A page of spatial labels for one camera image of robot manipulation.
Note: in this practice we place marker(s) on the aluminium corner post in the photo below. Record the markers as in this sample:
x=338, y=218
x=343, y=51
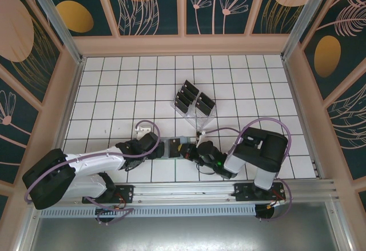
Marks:
x=55, y=19
x=306, y=19

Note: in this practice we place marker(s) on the green card holder wallet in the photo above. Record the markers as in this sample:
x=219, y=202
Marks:
x=166, y=148

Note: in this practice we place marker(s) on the aluminium mounting rail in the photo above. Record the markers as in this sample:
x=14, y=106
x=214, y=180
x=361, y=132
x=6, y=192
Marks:
x=183, y=189

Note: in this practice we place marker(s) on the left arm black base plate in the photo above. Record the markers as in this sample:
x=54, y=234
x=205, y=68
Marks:
x=125, y=191

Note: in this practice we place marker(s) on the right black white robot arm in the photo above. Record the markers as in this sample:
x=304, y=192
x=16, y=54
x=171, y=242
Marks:
x=268, y=148

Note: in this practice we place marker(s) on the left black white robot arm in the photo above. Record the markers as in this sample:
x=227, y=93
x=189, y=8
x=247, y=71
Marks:
x=94, y=159

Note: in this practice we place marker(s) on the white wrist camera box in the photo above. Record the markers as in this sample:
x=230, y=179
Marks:
x=143, y=130
x=201, y=136

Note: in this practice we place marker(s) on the grey metal sheet panel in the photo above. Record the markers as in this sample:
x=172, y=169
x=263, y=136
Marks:
x=183, y=236

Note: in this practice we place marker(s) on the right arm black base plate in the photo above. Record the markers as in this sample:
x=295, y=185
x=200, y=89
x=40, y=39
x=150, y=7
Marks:
x=243, y=191

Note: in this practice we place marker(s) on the clear acrylic card stand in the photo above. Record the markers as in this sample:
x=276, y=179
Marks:
x=200, y=119

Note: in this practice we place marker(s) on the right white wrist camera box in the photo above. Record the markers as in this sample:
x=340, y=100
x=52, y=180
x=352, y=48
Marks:
x=201, y=136

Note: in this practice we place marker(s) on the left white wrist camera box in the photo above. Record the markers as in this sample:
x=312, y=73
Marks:
x=143, y=130

